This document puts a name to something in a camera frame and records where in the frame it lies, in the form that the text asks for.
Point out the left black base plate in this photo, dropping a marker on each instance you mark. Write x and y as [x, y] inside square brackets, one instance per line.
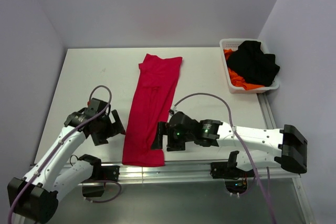
[110, 173]

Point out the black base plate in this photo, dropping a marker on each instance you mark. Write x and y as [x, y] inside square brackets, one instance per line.
[110, 173]
[227, 170]

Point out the red t shirt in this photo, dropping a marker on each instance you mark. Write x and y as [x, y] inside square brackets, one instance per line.
[151, 103]

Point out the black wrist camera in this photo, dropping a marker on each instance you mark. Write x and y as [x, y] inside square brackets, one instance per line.
[95, 106]
[181, 121]

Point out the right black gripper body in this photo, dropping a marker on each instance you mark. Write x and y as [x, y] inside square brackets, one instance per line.
[176, 140]

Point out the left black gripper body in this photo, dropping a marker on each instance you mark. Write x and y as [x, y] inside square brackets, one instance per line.
[104, 129]

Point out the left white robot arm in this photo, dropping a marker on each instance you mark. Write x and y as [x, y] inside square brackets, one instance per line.
[37, 195]

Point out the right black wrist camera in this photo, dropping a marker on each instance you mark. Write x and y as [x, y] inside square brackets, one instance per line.
[181, 121]

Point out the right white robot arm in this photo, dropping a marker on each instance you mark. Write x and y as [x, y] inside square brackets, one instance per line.
[253, 148]

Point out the black t shirt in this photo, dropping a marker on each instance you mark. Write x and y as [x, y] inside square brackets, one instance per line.
[254, 65]

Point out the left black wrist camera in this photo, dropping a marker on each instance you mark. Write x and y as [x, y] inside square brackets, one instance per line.
[95, 106]

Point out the orange t shirt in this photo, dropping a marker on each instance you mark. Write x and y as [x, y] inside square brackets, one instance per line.
[238, 81]

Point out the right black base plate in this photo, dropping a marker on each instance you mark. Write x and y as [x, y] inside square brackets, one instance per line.
[227, 170]

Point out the white plastic basket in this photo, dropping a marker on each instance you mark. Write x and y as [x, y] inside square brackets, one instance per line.
[227, 47]

